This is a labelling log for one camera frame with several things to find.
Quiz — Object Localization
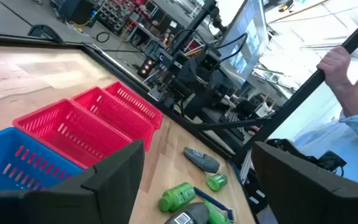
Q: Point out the black upright frame pole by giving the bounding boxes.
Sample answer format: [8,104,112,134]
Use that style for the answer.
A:
[171,0,219,55]

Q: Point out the black equipment case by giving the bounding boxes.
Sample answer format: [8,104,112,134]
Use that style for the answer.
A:
[50,0,96,26]

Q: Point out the black cable coil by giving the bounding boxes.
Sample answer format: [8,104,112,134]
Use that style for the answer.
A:
[95,30,111,44]

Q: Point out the black diagonal frame pole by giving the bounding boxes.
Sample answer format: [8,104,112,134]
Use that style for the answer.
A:
[233,9,358,166]

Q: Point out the black table clamp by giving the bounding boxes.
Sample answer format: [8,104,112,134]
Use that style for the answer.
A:
[27,24,65,44]

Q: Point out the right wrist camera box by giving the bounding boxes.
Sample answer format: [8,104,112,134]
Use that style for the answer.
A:
[197,52,221,74]

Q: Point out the parts shelf rack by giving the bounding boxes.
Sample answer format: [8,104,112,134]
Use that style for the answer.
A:
[98,0,136,34]

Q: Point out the computer tower with red lights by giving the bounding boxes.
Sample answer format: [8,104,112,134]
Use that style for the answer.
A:
[137,55,157,78]

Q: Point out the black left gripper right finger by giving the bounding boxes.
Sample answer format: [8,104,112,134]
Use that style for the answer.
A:
[251,141,358,224]

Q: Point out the grey toiletry tube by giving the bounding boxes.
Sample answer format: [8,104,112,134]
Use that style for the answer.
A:
[183,146,221,174]

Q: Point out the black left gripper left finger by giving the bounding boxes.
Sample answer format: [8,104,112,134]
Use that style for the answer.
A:
[0,139,145,224]

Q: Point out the person's forearm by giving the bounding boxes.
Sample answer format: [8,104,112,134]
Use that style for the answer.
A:
[331,77,358,118]

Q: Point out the red plastic basket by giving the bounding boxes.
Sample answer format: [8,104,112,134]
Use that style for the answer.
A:
[12,98,133,170]
[103,80,164,131]
[71,86,157,152]

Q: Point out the blue plastic basket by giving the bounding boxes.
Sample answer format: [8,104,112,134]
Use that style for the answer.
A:
[0,126,84,192]

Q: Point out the computer monitor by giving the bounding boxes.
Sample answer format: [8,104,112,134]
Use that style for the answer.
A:
[218,0,270,90]

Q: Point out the black frame strut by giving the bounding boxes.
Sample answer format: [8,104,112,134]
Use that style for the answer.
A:
[193,116,275,131]

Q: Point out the person's hand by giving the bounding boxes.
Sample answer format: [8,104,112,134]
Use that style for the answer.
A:
[316,45,352,90]

